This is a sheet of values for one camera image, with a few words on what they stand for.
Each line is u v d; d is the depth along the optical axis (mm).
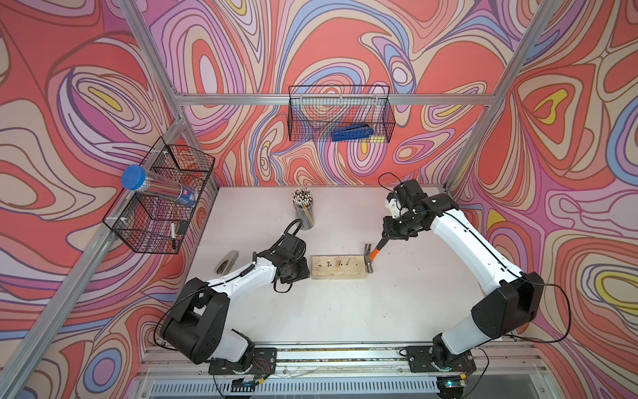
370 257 889
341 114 967
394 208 729
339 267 895
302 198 917
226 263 917
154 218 755
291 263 660
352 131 901
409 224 662
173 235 724
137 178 614
